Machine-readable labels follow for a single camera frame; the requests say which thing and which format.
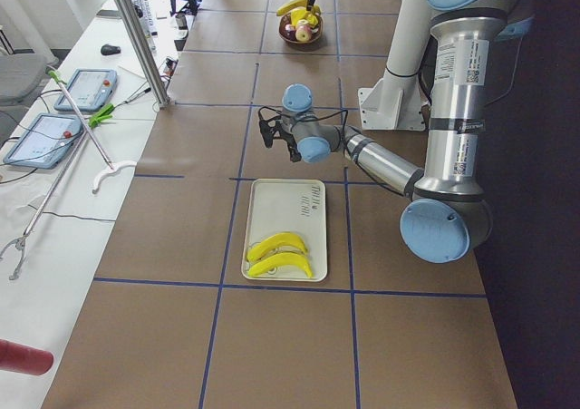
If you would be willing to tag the yellow star fruit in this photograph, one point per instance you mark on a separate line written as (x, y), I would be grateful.
(302, 14)

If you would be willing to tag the aluminium frame post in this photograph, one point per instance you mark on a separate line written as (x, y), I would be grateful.
(142, 50)

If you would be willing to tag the white bear tray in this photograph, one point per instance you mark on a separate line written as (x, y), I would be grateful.
(297, 206)

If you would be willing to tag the teach pendant far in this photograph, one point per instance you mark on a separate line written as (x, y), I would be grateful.
(92, 88)

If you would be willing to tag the teach pendant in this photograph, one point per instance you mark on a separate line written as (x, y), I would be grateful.
(92, 88)
(46, 141)

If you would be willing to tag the reacher grabber with white hook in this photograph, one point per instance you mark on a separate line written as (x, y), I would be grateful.
(112, 167)

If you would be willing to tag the yellow banana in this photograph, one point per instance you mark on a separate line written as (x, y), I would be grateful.
(292, 4)
(279, 260)
(275, 242)

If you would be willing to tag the red-green apple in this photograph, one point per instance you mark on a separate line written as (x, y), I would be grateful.
(303, 33)

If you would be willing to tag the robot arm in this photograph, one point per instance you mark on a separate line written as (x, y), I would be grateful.
(447, 215)

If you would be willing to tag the black computer mouse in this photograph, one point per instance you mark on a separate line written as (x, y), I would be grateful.
(108, 50)

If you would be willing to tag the reacher grabber with metal claw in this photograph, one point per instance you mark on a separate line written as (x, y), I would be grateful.
(20, 242)

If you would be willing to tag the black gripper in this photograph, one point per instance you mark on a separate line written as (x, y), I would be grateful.
(293, 148)

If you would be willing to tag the brown wicker basket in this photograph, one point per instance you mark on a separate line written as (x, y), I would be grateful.
(287, 31)

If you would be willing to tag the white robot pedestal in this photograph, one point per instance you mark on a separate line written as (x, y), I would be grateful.
(394, 102)

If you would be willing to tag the red cylinder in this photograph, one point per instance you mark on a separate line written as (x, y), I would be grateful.
(24, 359)

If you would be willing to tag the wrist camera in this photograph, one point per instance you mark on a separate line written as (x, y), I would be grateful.
(267, 128)

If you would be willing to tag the teach pendant near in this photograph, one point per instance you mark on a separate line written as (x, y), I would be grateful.
(46, 141)

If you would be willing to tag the grey office chair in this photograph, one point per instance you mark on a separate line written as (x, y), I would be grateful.
(20, 75)

